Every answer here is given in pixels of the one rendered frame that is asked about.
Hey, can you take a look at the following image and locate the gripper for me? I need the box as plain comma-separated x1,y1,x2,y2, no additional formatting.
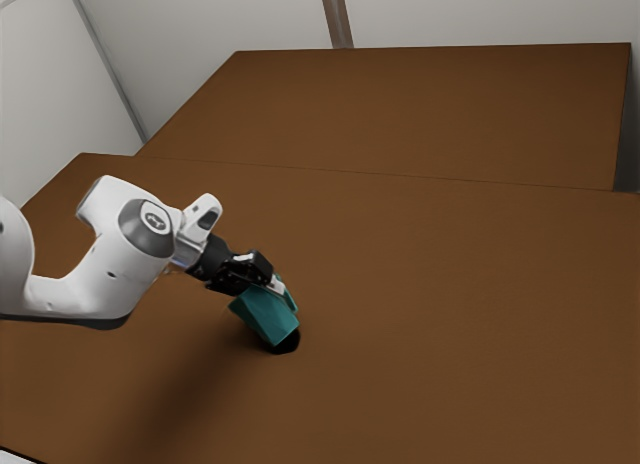
186,232,288,296

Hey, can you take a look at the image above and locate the teal faceted mug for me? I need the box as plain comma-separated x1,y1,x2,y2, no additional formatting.
227,285,301,346

